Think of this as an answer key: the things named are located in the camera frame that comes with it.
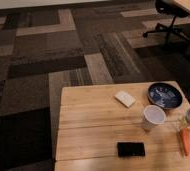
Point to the blue ceramic bowl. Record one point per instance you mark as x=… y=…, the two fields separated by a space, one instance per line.
x=164 y=95

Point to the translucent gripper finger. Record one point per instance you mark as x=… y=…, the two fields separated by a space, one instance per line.
x=183 y=124

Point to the white rectangular sponge block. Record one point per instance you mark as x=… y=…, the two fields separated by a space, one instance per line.
x=125 y=98

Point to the orange carrot pepper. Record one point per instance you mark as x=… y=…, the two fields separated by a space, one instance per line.
x=185 y=137

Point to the black rectangular block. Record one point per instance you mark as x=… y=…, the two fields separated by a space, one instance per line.
x=126 y=149

